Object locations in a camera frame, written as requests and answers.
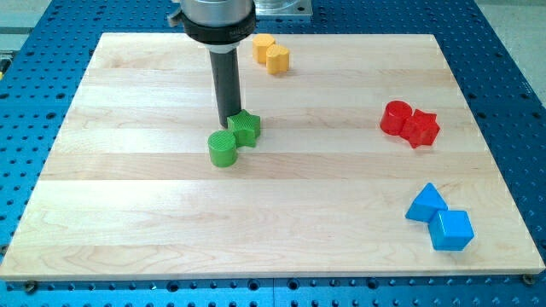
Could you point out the green star block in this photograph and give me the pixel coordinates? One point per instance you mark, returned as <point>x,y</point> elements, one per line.
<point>245,127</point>

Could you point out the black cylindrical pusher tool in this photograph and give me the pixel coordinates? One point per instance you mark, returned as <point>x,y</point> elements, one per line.
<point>225,72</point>

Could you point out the blue cube block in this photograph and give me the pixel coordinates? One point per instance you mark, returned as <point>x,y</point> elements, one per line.
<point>450,230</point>

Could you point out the blue triangle block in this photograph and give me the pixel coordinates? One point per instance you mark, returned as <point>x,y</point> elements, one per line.
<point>426,204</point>

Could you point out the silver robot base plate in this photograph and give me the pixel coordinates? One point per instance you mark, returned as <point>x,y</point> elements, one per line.
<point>284,8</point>

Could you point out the yellow hexagon block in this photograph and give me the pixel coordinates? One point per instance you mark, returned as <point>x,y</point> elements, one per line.
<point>261,42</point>

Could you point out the red star block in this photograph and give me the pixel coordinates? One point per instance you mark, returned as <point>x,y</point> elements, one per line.
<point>420,128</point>

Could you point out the yellow heart block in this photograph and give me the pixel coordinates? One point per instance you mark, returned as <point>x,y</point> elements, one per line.
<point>277,59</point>

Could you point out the green cylinder block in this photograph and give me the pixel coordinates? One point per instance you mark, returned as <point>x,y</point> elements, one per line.
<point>222,148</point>

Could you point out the wooden board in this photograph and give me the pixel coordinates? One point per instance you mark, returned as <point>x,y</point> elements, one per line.
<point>129,192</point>

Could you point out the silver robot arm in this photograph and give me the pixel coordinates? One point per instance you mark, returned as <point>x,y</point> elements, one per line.
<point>220,25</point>

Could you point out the red cylinder block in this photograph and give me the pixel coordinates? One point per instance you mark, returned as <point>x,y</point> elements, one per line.
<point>394,117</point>

